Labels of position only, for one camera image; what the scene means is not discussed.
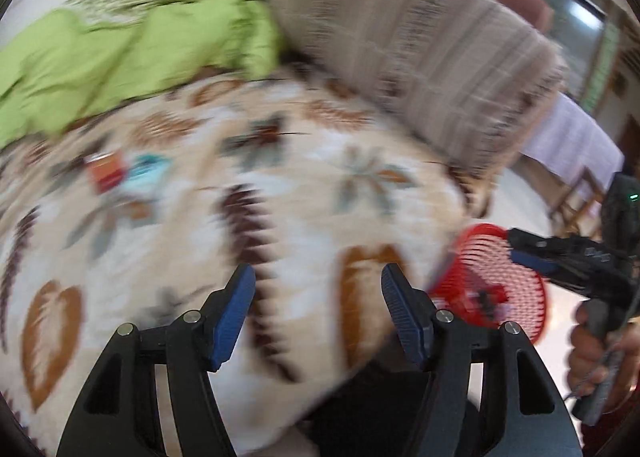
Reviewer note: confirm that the person's right forearm red sleeve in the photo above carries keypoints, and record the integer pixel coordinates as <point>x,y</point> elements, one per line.
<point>617,429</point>

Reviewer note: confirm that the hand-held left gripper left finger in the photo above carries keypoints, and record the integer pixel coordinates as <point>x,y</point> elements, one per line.
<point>235,317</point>

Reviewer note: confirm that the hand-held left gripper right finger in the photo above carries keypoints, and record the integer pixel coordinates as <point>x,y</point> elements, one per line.
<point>405,317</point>

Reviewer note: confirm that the striped brown floral pillow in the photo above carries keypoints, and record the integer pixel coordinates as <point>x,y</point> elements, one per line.
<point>425,52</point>

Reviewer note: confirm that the leaf print bedsheet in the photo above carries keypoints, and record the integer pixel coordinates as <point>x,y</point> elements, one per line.
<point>300,177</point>

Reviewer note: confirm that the table with lilac cloth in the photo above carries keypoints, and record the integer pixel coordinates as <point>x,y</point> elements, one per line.
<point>575,137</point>

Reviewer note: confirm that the green blanket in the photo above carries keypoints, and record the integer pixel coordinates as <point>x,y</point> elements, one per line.
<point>125,57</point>

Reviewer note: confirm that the green paper strip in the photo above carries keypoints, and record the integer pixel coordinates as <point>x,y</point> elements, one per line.
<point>602,67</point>

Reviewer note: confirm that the red plastic mesh basket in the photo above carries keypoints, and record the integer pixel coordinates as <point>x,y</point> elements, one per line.
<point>515,287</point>

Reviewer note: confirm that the person's right hand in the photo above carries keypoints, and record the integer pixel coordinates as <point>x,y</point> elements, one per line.
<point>585,357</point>

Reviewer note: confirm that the wooden stool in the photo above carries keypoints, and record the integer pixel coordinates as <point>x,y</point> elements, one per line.
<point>575,202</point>

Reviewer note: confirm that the small teal packet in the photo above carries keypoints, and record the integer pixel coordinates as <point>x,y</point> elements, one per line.
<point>145,174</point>

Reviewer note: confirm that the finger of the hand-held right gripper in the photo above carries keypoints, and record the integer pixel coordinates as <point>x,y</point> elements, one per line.
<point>535,263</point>
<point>575,249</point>

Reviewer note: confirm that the small red packet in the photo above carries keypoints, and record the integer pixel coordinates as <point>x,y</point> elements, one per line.
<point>105,173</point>

